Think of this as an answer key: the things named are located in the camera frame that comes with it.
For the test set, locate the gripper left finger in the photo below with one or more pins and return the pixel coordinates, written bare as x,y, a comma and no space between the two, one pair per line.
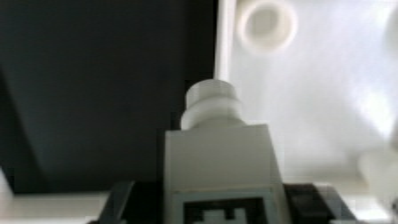
134,206

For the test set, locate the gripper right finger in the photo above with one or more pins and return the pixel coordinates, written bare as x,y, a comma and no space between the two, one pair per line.
317,205

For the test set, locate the white square table top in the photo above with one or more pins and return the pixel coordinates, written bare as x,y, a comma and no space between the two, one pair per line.
310,60

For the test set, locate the white U-shaped fence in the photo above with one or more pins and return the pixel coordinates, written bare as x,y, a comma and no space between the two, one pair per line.
71,208

